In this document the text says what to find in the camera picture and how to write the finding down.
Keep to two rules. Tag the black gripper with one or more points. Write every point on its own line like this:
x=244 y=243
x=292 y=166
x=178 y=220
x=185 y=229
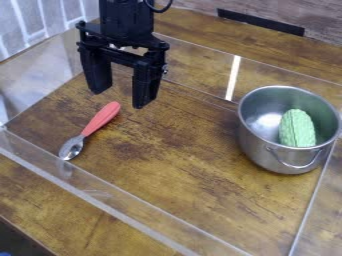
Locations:
x=126 y=26

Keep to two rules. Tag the pink handled metal spoon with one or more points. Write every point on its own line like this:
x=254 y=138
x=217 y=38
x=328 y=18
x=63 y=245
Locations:
x=73 y=146

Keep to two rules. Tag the stainless steel pot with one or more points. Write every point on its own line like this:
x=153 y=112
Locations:
x=261 y=110

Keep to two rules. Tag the green knitted toy vegetable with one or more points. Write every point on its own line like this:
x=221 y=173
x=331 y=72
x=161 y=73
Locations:
x=297 y=131

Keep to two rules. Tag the black strip on wall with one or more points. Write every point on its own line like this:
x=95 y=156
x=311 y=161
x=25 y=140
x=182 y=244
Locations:
x=261 y=22

